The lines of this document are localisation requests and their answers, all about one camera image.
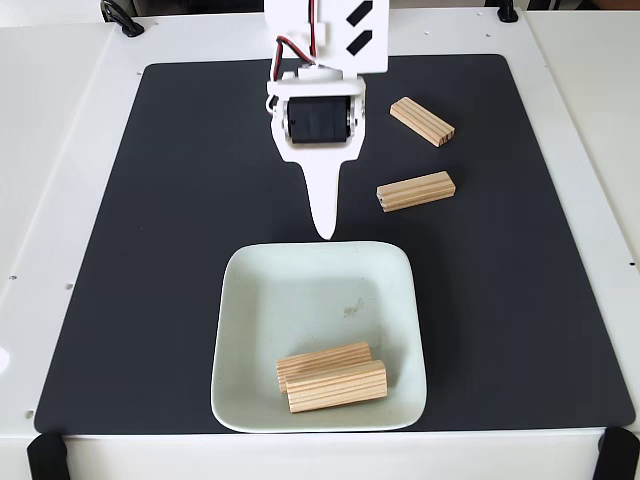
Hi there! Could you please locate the striped wooden block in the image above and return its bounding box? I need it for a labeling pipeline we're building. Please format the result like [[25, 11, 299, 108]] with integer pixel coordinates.
[[389, 96, 457, 149], [285, 359, 389, 415], [375, 170, 457, 214]]

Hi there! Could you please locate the wooden block with number mark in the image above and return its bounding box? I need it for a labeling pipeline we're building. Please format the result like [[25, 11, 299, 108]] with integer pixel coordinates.
[[275, 341, 374, 394]]

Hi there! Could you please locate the pale green square plate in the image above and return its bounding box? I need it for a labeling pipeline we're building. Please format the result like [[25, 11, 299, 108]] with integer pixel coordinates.
[[209, 241, 429, 434]]

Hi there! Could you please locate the black table mat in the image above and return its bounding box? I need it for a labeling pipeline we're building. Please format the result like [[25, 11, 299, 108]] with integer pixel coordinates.
[[33, 53, 635, 435]]

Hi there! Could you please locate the red black white servo cable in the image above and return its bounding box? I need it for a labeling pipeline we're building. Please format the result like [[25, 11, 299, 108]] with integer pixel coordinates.
[[267, 0, 321, 116]]

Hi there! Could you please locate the black clamp handle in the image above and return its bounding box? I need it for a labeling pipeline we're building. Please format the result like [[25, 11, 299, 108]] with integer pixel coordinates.
[[99, 0, 146, 39]]

